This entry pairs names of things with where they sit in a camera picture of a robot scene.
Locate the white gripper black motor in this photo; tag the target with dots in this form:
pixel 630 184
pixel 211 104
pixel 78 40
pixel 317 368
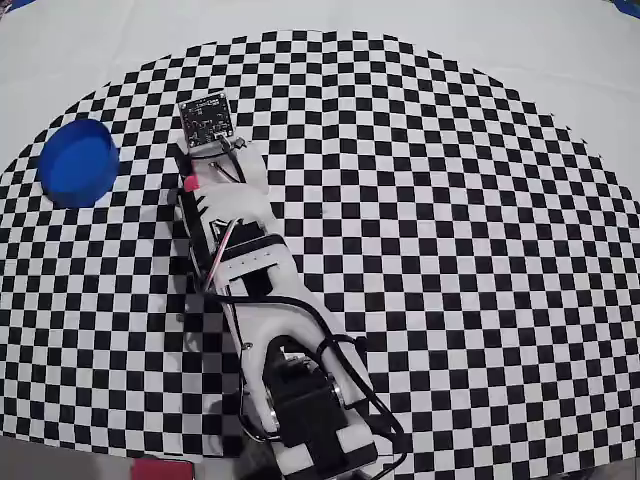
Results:
pixel 226 202

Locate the blue round box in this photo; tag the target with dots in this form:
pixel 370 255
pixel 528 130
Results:
pixel 75 165

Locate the white checkerboard paper mat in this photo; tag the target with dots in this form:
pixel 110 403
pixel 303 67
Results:
pixel 450 200

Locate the red flat block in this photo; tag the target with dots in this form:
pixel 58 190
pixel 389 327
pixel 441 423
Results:
pixel 162 471

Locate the black camera circuit board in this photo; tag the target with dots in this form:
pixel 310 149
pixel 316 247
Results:
pixel 207 120

